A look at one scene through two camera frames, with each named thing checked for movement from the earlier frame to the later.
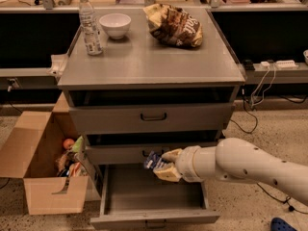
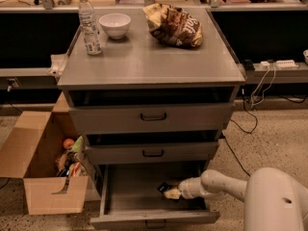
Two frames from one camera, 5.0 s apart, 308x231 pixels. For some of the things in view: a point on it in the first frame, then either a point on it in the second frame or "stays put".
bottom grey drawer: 134,194 stays put
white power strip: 281,64 stays put
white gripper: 185,163 to 186,188
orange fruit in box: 68,143 stays put
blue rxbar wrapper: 154,161 to 162,188
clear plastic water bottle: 89,24 stays put
